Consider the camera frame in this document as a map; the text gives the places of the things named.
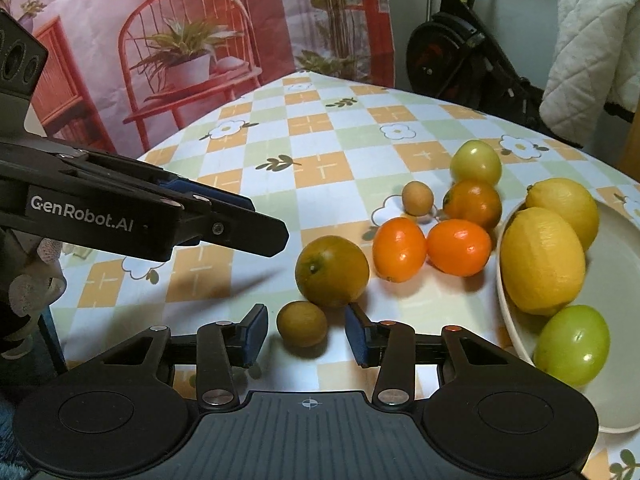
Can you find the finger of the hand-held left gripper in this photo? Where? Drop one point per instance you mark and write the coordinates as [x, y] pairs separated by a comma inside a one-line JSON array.
[[215, 194], [240, 230]]

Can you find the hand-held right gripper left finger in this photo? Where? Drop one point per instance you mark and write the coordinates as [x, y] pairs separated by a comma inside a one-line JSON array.
[[254, 335]]

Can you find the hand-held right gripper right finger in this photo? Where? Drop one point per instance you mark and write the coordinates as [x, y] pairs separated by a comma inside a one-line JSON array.
[[357, 335]]

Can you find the small brown longan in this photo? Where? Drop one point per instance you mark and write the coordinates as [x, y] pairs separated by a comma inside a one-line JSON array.
[[302, 323], [417, 198]]

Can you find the brownish orange fruit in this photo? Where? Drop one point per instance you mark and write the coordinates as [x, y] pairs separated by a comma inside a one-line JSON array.
[[332, 271]]

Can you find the small orange mandarin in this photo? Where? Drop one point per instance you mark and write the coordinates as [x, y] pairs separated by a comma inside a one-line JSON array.
[[459, 247], [400, 249]]

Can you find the dark orange tomato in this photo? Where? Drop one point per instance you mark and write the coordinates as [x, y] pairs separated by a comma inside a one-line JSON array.
[[472, 203]]

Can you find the yellow lemon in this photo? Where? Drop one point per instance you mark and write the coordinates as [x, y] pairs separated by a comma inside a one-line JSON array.
[[542, 260], [567, 207]]

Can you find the green round fruit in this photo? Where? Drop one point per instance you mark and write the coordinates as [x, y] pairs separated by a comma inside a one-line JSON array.
[[572, 345]]

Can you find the beige round plate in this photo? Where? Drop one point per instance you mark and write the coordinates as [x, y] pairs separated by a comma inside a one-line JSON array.
[[622, 310]]

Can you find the person's left hand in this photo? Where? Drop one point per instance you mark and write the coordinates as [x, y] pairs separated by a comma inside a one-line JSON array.
[[35, 285]]

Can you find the checkered flower tablecloth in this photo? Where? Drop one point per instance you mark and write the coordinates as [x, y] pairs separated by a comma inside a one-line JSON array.
[[325, 150]]

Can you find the printed backdrop cloth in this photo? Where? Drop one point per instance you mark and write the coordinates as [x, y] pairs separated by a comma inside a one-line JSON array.
[[200, 20]]

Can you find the yellow-green tomato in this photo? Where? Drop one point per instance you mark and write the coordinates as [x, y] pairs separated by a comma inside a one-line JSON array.
[[476, 162]]

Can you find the blue fuzzy cloth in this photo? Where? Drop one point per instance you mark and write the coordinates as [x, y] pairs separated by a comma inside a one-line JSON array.
[[10, 440]]

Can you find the black exercise bike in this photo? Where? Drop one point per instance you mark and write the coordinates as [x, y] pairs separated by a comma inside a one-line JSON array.
[[450, 60]]

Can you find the wooden board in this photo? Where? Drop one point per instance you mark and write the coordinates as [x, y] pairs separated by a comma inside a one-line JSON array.
[[631, 145]]

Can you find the white quilted blanket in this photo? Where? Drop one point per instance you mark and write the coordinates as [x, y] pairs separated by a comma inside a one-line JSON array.
[[590, 50]]

